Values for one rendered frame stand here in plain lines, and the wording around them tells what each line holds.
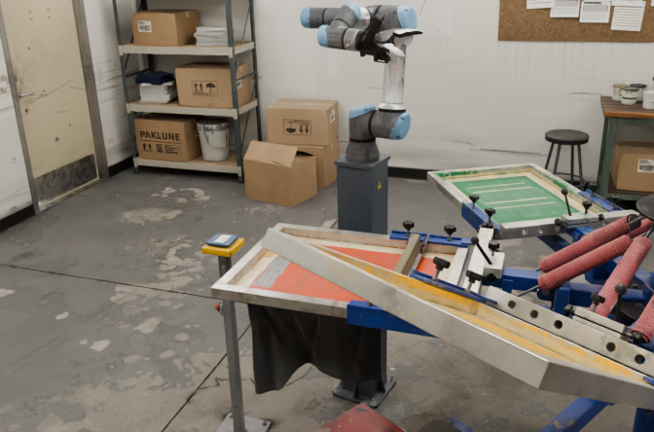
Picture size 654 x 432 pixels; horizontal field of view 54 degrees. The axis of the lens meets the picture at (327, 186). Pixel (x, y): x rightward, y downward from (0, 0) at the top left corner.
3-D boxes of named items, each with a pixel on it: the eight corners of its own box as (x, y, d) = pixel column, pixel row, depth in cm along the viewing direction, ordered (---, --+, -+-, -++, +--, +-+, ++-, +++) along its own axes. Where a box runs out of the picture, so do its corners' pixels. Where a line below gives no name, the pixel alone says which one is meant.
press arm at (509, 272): (482, 285, 214) (483, 271, 212) (484, 277, 219) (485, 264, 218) (536, 293, 209) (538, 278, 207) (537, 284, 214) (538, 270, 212)
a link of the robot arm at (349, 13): (332, -1, 231) (318, 18, 225) (359, -1, 225) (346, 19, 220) (339, 17, 236) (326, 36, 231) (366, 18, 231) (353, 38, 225)
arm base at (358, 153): (355, 151, 291) (354, 129, 288) (385, 156, 284) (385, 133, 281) (339, 160, 279) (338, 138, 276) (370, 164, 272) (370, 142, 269)
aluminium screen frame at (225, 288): (211, 297, 219) (210, 287, 218) (278, 231, 271) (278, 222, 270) (444, 334, 195) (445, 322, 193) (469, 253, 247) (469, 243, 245)
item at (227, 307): (206, 445, 287) (185, 249, 255) (229, 414, 307) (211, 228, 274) (251, 455, 280) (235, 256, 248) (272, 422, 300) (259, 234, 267)
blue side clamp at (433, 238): (388, 250, 253) (388, 234, 251) (391, 245, 257) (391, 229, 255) (466, 260, 244) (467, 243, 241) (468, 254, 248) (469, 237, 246)
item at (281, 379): (257, 395, 236) (249, 293, 222) (261, 389, 239) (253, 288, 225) (379, 420, 222) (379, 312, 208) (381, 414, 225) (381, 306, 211)
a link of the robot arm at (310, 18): (364, 4, 272) (298, 0, 232) (387, 5, 266) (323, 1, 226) (363, 33, 275) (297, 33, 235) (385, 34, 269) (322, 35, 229)
